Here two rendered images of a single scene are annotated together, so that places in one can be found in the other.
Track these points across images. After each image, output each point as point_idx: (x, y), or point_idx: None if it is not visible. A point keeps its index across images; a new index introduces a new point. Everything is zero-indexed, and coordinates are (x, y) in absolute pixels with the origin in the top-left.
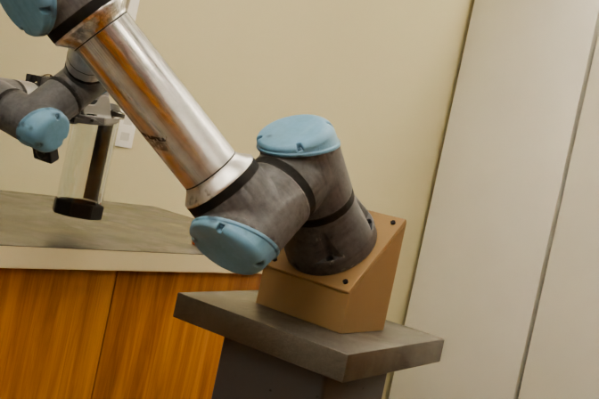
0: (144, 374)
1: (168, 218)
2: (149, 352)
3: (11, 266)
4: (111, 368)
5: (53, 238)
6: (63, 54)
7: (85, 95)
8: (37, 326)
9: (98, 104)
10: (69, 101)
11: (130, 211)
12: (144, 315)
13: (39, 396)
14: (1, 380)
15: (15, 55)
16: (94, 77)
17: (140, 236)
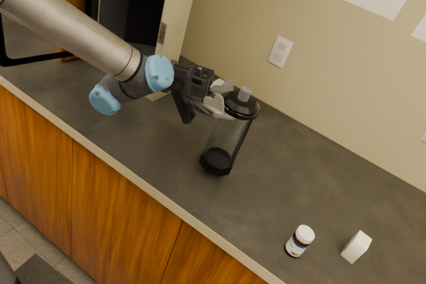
0: (203, 280)
1: (393, 215)
2: (207, 272)
3: (109, 165)
4: (180, 258)
5: (167, 167)
6: (393, 56)
7: (127, 88)
8: (137, 203)
9: (213, 100)
10: (116, 87)
11: (373, 189)
12: (205, 251)
13: (140, 234)
14: (121, 212)
15: (349, 47)
16: (114, 77)
17: (261, 206)
